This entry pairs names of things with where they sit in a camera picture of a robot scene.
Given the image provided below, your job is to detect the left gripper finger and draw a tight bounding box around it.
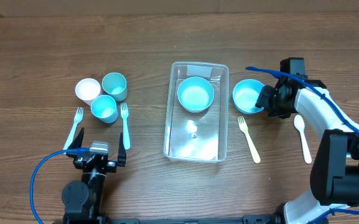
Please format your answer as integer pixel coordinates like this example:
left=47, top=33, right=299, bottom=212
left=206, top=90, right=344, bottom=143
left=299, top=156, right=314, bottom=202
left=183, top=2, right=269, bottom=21
left=66, top=128, right=85, bottom=157
left=117, top=133, right=126, bottom=167

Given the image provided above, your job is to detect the white spoon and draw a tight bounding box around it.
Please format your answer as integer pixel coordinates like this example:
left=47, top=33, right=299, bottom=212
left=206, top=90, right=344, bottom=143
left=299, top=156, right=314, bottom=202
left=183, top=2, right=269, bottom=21
left=294, top=114, right=312, bottom=164

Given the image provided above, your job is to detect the blue bowl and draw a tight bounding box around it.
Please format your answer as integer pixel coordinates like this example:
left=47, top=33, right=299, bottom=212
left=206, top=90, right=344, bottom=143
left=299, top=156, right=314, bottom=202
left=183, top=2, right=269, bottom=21
left=233, top=79, right=264, bottom=114

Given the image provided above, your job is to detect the yellow fork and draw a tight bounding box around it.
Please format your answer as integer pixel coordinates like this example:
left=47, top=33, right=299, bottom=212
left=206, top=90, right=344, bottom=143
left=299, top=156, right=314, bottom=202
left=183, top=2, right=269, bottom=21
left=238, top=116, right=261, bottom=164

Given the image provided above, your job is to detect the blue cup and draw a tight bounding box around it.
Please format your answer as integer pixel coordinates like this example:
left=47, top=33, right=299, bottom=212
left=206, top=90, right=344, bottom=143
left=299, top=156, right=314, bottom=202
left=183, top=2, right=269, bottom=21
left=91, top=95, right=118, bottom=124

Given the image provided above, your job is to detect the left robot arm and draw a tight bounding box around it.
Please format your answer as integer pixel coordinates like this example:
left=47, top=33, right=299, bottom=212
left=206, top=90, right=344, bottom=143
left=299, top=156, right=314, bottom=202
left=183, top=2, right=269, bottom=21
left=62, top=129, right=126, bottom=223

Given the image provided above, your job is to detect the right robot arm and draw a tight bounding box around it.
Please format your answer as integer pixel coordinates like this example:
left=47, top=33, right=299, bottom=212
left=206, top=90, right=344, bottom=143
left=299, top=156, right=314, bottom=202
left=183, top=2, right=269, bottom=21
left=256, top=77, right=359, bottom=223

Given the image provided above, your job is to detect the clear plastic container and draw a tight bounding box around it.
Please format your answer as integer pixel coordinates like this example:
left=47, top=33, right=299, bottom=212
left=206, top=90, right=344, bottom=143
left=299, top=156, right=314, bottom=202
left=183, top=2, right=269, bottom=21
left=163, top=62, right=229, bottom=162

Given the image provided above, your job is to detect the light blue fork left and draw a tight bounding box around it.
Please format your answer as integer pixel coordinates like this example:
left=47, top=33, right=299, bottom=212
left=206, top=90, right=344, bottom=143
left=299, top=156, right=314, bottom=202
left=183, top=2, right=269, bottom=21
left=63, top=107, right=84, bottom=150

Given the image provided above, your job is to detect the light blue fork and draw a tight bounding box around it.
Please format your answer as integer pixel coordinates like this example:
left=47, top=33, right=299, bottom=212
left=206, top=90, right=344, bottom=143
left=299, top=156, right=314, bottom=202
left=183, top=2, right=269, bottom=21
left=120, top=103, right=131, bottom=150
left=63, top=107, right=84, bottom=150

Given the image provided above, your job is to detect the light blue fork right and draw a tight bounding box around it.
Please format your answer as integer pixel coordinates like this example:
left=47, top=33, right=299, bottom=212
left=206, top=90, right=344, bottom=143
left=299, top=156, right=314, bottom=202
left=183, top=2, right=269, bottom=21
left=120, top=103, right=131, bottom=150

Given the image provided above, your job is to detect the white cup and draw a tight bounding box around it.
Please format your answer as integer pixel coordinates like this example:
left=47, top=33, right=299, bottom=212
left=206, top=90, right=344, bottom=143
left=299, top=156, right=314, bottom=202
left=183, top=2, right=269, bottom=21
left=75, top=78, right=102, bottom=106

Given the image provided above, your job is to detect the green cup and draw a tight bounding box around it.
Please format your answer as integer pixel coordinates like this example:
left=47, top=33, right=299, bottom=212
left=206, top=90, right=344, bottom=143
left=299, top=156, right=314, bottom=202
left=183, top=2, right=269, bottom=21
left=102, top=72, right=128, bottom=101

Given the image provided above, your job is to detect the white bowl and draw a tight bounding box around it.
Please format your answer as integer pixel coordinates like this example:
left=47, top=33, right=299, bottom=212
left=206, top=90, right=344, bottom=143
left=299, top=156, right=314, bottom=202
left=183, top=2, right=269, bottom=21
left=182, top=105, right=209, bottom=113

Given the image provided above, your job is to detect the left blue cable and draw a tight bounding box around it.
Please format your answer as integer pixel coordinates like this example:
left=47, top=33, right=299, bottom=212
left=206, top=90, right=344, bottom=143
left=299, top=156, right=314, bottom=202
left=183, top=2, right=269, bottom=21
left=29, top=147, right=90, bottom=224

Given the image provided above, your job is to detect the blue cable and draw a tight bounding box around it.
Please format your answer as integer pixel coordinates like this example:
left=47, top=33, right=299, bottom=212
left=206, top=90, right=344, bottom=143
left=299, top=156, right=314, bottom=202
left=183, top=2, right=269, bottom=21
left=245, top=66, right=359, bottom=147
left=29, top=147, right=90, bottom=224

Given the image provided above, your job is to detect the right blue cable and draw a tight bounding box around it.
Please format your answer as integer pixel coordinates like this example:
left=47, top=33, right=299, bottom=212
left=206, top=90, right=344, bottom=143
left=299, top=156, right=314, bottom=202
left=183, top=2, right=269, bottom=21
left=245, top=66, right=359, bottom=147

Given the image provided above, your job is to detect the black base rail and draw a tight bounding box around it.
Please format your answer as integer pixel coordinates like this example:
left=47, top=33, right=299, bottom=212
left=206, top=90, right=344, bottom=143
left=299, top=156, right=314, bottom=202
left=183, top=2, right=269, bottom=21
left=61, top=214, right=284, bottom=224

